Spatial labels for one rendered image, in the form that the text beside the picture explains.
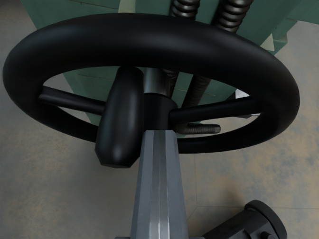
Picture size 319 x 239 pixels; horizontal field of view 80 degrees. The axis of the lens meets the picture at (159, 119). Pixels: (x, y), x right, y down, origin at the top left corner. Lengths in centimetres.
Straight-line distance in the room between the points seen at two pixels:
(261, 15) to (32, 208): 108
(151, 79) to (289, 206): 121
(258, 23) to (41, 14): 33
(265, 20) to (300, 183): 125
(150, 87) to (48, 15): 23
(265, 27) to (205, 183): 95
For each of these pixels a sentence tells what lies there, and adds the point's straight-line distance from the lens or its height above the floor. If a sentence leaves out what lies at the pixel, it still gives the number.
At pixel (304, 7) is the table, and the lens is 37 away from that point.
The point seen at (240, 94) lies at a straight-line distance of 54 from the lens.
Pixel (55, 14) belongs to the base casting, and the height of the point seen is 77.
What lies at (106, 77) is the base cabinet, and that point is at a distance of 51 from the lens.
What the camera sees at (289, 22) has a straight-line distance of 38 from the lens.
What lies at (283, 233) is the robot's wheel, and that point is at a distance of 107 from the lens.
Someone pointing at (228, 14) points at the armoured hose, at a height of 91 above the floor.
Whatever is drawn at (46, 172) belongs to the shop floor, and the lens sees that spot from 110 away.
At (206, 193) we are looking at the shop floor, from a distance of 110.
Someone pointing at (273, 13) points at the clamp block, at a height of 91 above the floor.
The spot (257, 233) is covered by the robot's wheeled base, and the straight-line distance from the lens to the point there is 98.
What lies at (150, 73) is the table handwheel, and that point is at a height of 83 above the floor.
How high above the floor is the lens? 103
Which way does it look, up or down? 69 degrees down
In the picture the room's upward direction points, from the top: 24 degrees clockwise
